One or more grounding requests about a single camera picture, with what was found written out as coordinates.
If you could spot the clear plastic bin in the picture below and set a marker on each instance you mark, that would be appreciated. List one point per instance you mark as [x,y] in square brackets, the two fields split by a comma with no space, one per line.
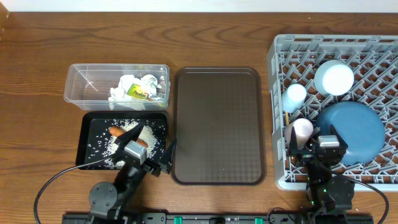
[88,85]

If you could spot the pile of white rice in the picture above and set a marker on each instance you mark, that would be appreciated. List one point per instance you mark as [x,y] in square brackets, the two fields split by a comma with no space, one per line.
[100,143]

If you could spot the dark blue plate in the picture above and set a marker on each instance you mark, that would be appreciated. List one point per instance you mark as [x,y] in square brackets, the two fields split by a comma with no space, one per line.
[359,126]

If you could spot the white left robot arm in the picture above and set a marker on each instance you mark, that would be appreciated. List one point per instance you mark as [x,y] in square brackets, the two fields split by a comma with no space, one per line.
[109,200]

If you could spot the orange carrot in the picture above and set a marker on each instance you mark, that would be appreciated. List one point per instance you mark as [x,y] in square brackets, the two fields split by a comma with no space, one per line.
[115,131]

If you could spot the crumpled white paper napkin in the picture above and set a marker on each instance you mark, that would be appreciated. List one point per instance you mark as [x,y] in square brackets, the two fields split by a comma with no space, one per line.
[119,96]

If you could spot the wooden chopstick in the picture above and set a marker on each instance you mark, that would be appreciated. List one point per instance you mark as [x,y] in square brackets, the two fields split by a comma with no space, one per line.
[287,118]

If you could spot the light blue cup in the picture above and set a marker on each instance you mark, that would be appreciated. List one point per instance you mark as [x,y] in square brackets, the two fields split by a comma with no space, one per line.
[293,98]

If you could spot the grey dishwasher rack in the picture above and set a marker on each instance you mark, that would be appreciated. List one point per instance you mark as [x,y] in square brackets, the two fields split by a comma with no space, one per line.
[373,60]

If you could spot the green foil snack wrapper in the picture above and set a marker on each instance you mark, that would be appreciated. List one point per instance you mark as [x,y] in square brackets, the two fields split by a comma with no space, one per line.
[138,91]

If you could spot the light blue bowl of rice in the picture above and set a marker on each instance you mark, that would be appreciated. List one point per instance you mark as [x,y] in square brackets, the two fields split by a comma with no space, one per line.
[333,77]

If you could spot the pink cup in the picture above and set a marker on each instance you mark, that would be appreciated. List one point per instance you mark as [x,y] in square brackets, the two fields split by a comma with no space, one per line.
[303,130]

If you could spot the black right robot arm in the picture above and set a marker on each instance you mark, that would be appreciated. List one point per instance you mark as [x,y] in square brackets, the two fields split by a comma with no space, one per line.
[329,194]

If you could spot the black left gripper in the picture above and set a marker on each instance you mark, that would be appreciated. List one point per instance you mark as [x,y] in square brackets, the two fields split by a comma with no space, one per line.
[155,170]

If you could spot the brown serving tray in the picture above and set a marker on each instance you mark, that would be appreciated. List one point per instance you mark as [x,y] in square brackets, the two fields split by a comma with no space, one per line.
[218,125]

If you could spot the white paper ball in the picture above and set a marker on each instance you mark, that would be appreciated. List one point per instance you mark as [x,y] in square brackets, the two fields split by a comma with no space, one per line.
[150,85]

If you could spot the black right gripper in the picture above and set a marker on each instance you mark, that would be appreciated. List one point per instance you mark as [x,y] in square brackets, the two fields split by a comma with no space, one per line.
[305,155]

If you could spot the black plastic bin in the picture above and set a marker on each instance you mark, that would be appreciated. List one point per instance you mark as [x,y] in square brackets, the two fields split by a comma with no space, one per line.
[85,126]

